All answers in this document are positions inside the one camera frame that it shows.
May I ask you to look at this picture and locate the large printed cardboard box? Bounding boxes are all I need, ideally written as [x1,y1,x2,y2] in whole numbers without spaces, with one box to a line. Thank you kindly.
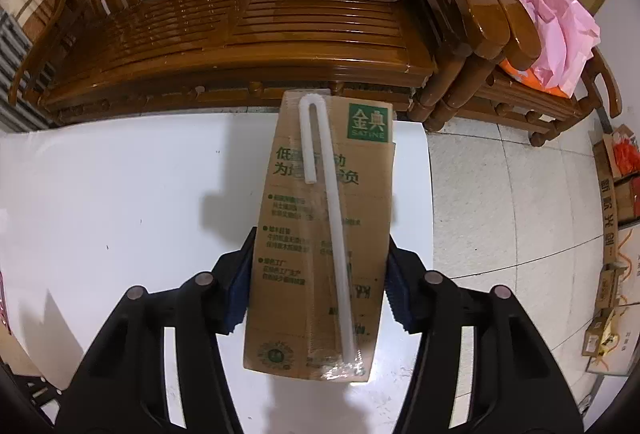
[592,124,640,265]

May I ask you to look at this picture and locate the orange bag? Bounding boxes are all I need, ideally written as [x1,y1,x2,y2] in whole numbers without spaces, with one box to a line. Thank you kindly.
[497,56,576,97]

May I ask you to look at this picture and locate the pink plastic bag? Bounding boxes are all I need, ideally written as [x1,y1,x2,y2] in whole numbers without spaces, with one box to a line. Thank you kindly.
[515,0,602,97]

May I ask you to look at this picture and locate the brown milk carton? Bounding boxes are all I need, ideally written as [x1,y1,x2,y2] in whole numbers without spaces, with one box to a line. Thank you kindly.
[243,89,397,384]

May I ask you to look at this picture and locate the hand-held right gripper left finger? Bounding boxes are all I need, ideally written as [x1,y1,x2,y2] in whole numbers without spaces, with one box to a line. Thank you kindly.
[54,226,258,434]

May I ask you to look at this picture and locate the grey ribbed panel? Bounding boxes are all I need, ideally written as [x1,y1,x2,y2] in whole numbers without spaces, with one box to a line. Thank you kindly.
[0,9,51,132]

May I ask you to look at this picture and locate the small brown cardboard box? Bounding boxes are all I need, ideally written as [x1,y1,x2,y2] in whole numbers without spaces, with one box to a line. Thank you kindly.
[597,266,626,312]
[581,311,625,358]

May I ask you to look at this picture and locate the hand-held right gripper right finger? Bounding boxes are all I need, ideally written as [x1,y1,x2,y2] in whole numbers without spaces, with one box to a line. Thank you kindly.
[385,236,586,434]

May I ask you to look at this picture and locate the white drinking straw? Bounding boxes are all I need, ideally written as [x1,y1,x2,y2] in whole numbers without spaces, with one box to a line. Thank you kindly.
[298,95,366,377]

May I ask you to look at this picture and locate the wooden armchair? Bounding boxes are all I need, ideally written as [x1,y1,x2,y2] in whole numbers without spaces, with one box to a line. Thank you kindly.
[407,0,623,147]

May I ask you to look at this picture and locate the wooden bench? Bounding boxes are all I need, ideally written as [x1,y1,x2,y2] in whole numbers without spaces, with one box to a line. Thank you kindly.
[10,0,441,125]

